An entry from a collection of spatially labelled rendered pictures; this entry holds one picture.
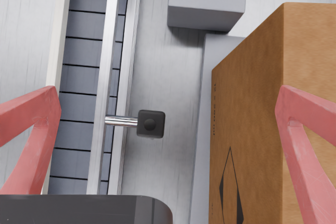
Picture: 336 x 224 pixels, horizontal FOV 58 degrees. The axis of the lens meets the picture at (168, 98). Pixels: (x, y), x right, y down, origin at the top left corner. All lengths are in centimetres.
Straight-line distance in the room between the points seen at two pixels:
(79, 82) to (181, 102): 15
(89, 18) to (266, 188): 33
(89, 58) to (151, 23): 12
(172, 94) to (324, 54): 30
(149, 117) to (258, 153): 14
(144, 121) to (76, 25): 19
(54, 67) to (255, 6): 32
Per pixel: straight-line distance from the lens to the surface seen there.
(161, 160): 47
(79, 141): 43
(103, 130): 34
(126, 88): 42
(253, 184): 25
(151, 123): 30
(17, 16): 54
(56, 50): 41
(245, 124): 27
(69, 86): 44
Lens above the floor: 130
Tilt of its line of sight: 86 degrees down
